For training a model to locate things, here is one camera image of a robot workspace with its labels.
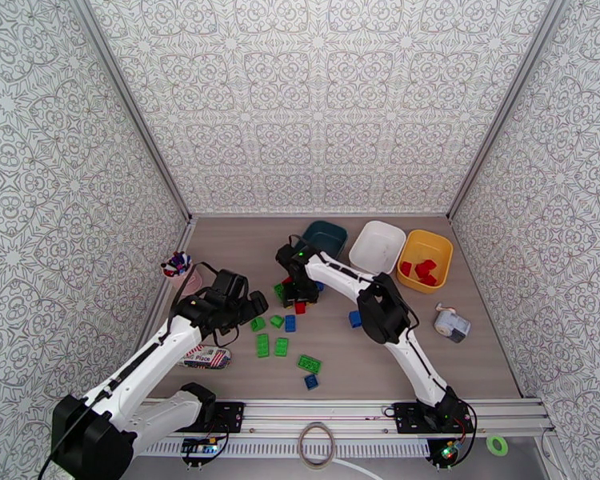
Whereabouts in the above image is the teal plastic container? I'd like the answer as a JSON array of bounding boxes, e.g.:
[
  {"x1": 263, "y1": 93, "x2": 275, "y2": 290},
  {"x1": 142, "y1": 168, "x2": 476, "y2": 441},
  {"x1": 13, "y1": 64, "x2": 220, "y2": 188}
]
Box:
[{"x1": 299, "y1": 221, "x2": 350, "y2": 264}]

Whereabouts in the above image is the pink pen cup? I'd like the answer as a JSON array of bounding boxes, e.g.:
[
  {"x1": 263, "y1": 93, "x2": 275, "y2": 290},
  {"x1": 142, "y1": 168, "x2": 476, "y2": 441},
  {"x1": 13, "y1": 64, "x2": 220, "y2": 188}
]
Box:
[{"x1": 167, "y1": 266, "x2": 203, "y2": 297}]

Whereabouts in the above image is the flag print pouch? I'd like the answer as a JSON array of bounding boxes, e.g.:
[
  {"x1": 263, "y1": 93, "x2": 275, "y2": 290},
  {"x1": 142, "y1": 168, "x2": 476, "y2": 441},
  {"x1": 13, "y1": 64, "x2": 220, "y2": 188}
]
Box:
[{"x1": 177, "y1": 345, "x2": 232, "y2": 370}]

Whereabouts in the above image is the white plastic container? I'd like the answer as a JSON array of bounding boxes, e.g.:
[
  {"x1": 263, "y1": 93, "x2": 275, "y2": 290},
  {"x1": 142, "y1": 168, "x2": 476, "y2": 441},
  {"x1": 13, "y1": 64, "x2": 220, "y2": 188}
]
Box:
[{"x1": 349, "y1": 220, "x2": 407, "y2": 276}]

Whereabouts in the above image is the yellow plastic container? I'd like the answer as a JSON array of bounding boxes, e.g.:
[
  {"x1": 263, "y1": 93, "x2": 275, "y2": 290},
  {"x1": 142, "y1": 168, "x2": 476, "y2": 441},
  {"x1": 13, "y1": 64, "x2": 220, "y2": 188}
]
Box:
[{"x1": 396, "y1": 229, "x2": 454, "y2": 295}]

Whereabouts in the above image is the white grey tape dispenser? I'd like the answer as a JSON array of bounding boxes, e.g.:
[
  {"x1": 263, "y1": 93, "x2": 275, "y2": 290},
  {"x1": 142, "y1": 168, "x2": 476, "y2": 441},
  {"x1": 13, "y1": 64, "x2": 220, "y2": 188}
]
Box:
[{"x1": 434, "y1": 302, "x2": 472, "y2": 344}]

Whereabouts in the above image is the white tube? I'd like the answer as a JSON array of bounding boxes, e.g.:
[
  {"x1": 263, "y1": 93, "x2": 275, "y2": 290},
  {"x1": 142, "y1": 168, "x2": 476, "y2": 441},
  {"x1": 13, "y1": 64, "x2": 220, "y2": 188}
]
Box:
[{"x1": 330, "y1": 459, "x2": 382, "y2": 480}]

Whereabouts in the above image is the left black wrist camera box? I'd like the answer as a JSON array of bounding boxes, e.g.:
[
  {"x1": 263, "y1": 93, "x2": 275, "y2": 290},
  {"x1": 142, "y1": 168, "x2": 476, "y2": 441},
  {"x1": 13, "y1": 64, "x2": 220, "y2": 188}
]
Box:
[{"x1": 211, "y1": 268, "x2": 250, "y2": 303}]

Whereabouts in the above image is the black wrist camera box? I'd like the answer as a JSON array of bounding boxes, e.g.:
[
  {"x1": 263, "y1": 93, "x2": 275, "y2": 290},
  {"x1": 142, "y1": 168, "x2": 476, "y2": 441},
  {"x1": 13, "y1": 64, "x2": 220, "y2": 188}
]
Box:
[
  {"x1": 274, "y1": 243, "x2": 298, "y2": 270},
  {"x1": 211, "y1": 268, "x2": 250, "y2": 303}
]

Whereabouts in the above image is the right black wrist camera box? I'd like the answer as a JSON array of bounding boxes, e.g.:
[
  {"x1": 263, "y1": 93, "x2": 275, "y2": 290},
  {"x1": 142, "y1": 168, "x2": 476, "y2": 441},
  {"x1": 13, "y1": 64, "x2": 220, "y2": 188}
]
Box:
[{"x1": 274, "y1": 243, "x2": 298, "y2": 270}]

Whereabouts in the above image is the left black camera cable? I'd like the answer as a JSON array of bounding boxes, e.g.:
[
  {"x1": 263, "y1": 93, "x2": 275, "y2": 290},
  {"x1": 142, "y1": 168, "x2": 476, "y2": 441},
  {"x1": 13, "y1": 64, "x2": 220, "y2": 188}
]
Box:
[{"x1": 37, "y1": 261, "x2": 241, "y2": 480}]

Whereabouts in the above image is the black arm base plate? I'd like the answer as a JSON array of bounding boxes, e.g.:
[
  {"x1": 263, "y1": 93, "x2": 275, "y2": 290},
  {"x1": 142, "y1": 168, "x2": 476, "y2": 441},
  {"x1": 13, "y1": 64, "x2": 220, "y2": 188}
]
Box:
[
  {"x1": 394, "y1": 401, "x2": 475, "y2": 436},
  {"x1": 177, "y1": 401, "x2": 246, "y2": 434}
]

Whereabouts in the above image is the aluminium front rail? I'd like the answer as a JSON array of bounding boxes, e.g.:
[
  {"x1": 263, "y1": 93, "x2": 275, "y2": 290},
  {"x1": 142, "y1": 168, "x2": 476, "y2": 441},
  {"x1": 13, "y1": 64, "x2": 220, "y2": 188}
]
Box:
[{"x1": 85, "y1": 397, "x2": 554, "y2": 441}]

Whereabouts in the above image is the black board wire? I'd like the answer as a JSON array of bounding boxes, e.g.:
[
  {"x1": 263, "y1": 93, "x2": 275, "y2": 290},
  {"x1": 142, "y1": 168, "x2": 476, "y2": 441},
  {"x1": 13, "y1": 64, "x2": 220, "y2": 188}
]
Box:
[{"x1": 210, "y1": 429, "x2": 231, "y2": 461}]

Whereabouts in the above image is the slotted white cable duct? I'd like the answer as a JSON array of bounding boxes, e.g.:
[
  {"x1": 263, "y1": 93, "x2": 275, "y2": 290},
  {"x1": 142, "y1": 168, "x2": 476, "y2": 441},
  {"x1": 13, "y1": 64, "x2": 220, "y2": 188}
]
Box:
[{"x1": 130, "y1": 439, "x2": 431, "y2": 458}]

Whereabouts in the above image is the grey coiled cable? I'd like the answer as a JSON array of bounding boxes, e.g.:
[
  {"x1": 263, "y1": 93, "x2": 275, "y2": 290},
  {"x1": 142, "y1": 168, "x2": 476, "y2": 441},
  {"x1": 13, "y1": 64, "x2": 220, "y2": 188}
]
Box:
[{"x1": 298, "y1": 422, "x2": 337, "y2": 469}]

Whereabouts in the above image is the red black wire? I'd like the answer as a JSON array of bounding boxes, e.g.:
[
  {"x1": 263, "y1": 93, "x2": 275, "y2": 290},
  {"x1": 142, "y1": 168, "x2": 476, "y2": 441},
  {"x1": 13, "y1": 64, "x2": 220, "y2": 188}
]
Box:
[{"x1": 458, "y1": 403, "x2": 478, "y2": 468}]

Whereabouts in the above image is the aluminium corner post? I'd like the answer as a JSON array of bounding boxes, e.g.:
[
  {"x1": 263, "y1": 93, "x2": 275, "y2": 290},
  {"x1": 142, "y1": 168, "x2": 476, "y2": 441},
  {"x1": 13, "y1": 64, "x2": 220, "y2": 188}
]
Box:
[
  {"x1": 446, "y1": 0, "x2": 567, "y2": 221},
  {"x1": 66, "y1": 0, "x2": 195, "y2": 222}
]

